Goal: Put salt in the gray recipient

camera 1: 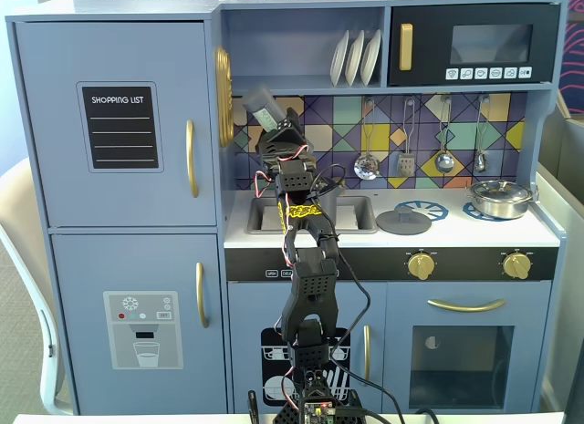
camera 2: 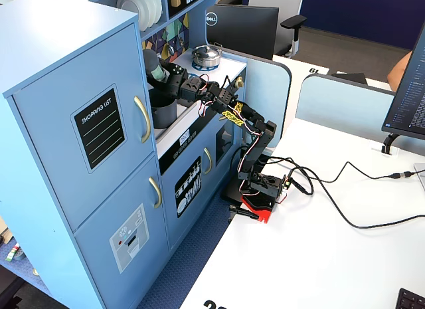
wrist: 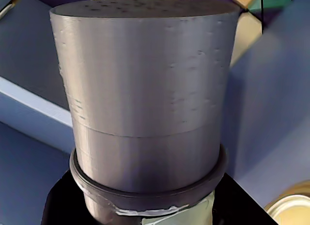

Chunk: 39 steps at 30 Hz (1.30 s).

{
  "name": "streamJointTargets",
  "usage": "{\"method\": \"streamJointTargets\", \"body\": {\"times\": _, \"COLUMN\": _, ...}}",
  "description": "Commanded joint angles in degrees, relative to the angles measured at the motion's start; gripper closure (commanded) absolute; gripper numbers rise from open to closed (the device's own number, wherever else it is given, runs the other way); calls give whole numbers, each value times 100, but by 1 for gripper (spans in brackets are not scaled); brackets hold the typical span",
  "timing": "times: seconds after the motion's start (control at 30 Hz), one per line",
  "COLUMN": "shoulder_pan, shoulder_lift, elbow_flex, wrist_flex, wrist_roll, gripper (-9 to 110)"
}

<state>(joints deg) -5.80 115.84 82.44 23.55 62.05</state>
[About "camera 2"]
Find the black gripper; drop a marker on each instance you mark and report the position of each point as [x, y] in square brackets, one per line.
[171, 77]

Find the gray salt shaker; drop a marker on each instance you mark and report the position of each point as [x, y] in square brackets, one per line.
[152, 63]

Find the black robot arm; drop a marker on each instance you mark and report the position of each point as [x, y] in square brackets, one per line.
[255, 149]

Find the red robot base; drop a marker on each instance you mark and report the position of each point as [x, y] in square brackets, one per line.
[259, 209]

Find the person's bare forearm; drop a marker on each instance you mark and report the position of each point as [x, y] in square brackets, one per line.
[398, 73]

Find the gray toy pot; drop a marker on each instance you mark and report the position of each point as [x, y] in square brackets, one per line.
[164, 115]

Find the steel pot with lid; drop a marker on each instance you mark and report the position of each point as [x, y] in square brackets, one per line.
[206, 56]

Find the white toy plate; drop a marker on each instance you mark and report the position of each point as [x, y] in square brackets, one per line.
[159, 5]
[130, 6]
[152, 8]

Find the gold stove knob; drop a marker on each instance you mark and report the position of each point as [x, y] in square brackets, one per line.
[239, 82]

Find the black Dell monitor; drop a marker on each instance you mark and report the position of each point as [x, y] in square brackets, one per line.
[245, 30]

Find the blue toy kitchen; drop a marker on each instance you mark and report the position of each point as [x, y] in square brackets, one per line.
[66, 40]

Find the light blue desk divider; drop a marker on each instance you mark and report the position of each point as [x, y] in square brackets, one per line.
[265, 96]
[345, 106]

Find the black table clamp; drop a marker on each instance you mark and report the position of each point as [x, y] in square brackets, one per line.
[229, 193]
[242, 212]

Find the white office chair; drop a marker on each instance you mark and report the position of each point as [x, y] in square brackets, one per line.
[282, 0]

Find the black flat desk object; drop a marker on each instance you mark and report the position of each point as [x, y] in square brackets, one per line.
[352, 78]

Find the green and red box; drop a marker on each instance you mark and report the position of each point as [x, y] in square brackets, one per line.
[12, 252]

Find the black monitor stand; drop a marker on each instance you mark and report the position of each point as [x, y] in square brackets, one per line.
[388, 143]

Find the monitor with lit screen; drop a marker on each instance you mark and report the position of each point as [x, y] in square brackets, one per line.
[411, 89]

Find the black keyboard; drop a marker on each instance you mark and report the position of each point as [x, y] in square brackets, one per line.
[411, 300]

